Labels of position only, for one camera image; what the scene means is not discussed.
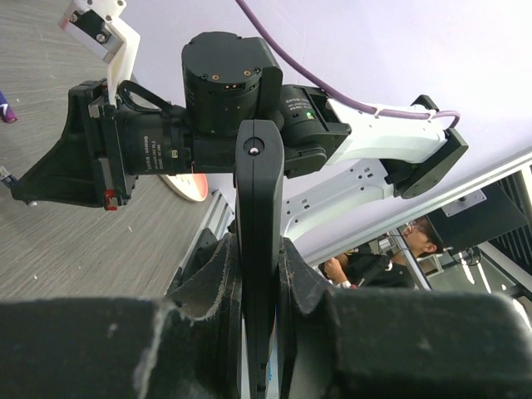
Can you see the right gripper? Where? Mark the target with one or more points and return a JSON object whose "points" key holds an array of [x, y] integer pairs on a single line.
{"points": [[105, 148]]}

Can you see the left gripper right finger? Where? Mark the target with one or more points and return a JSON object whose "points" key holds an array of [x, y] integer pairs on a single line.
{"points": [[395, 342]]}

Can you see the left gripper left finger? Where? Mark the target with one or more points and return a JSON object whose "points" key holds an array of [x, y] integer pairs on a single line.
{"points": [[186, 345]]}

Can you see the black remote control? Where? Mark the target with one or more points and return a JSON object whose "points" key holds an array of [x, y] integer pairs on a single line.
{"points": [[258, 177]]}

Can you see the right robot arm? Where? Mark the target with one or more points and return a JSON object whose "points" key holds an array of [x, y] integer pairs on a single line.
{"points": [[230, 79]]}

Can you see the black battery lower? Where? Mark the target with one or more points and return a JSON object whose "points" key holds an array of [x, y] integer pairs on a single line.
{"points": [[5, 175]]}

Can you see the blue purple battery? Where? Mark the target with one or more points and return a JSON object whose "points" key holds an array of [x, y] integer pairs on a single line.
{"points": [[8, 115]]}

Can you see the pink white plate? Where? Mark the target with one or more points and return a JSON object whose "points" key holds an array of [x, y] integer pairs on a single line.
{"points": [[191, 187]]}

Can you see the person behind enclosure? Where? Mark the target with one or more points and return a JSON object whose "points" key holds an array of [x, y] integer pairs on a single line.
{"points": [[361, 268]]}

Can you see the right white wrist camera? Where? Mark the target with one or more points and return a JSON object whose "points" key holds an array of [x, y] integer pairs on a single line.
{"points": [[97, 24]]}

